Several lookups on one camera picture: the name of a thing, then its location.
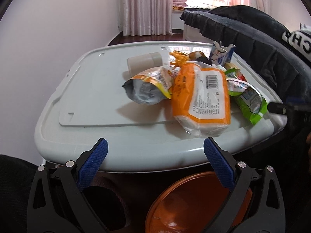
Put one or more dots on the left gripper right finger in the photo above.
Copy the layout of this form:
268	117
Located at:
255	202

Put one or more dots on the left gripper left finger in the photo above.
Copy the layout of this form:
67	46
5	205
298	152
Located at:
56	202

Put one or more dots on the green snack wrapper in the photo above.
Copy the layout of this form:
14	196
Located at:
250	101

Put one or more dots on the blue white milk carton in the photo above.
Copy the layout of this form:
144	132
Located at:
220	55

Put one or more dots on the orange white snack package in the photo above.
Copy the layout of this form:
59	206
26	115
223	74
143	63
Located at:
200	100

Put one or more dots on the yellow silver foil snack bag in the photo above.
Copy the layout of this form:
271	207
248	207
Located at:
151	86

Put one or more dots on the white cylindrical plastic jar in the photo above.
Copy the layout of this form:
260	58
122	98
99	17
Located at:
140	63

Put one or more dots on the orange plastic trash bucket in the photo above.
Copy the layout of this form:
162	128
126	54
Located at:
189	205

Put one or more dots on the black white lettered pillow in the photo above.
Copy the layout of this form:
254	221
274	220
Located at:
299	42

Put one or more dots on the white plastic storage box lid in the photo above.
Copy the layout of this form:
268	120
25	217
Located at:
90	103

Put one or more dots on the orange white sock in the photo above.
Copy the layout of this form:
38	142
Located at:
199	57

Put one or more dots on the orange toy dinosaur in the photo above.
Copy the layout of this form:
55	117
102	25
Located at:
180	59

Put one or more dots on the folded pink quilts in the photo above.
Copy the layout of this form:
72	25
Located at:
179	4

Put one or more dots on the pink patterned curtain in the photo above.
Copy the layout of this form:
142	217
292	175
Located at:
147	17

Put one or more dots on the white bed frame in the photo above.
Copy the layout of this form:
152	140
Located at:
193	35

